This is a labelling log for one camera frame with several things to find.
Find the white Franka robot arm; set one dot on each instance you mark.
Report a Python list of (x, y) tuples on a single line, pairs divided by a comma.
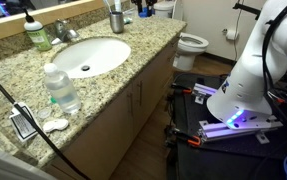
[(246, 73)]

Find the white oval sink basin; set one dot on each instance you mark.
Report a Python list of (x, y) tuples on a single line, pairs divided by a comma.
[(96, 53)]

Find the chrome sink faucet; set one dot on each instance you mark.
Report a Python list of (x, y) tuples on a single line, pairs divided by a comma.
[(63, 31)]

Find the white toothpaste tube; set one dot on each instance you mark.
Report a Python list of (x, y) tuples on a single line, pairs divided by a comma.
[(127, 20)]

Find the white electric toothbrush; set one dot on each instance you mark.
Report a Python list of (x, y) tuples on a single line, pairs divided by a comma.
[(117, 5)]

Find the stainless steel cup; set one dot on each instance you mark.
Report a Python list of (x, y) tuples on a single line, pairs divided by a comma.
[(117, 22)]

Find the toothbrush in cup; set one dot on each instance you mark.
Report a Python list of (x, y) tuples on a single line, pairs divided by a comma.
[(107, 6)]

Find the white toilet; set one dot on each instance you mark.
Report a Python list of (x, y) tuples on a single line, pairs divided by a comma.
[(191, 45)]

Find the toilet paper roll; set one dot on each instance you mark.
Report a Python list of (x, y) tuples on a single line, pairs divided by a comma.
[(231, 34)]

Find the orange black clamp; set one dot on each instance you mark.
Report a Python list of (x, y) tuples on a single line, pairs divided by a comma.
[(191, 140), (183, 89)]

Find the green soap pump dispenser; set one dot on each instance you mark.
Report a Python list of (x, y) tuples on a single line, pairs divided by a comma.
[(39, 36)]

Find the clear plastic bottle white cap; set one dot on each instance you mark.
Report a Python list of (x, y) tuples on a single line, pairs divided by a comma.
[(61, 90)]

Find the small green cap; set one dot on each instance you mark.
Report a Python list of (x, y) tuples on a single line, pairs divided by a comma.
[(52, 100)]

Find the light wooden vanity cabinet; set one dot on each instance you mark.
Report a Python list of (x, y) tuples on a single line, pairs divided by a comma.
[(109, 133)]

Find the clear round plastic cap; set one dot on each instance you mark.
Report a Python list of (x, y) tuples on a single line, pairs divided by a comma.
[(44, 113)]

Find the white warning tag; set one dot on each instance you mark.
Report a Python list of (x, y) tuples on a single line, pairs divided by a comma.
[(21, 125)]

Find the black robot cart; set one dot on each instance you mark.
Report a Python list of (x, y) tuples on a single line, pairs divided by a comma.
[(216, 160)]

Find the wood framed wall mirror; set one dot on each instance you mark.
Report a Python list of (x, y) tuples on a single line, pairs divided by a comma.
[(49, 15)]

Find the black wall bracket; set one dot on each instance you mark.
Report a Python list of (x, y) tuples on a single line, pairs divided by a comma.
[(244, 8)]

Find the short aluminium extrusion rail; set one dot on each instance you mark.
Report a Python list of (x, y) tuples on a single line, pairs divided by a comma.
[(203, 90)]

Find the long aluminium extrusion rail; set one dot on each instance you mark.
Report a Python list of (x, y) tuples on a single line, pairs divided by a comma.
[(223, 129)]

